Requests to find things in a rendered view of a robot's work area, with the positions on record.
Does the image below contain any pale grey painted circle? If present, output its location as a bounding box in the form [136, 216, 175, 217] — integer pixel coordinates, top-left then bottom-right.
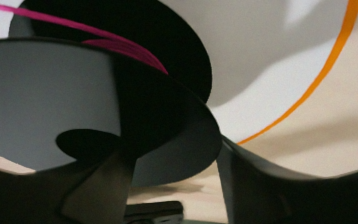
[160, 0, 351, 143]

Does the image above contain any black cable reel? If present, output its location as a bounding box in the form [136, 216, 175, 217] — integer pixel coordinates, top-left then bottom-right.
[0, 0, 222, 187]

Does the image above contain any orange painted ring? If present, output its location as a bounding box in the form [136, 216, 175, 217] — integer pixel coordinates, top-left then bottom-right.
[236, 0, 358, 145]

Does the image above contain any pink wire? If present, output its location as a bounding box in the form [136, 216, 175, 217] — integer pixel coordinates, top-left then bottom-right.
[0, 5, 169, 75]

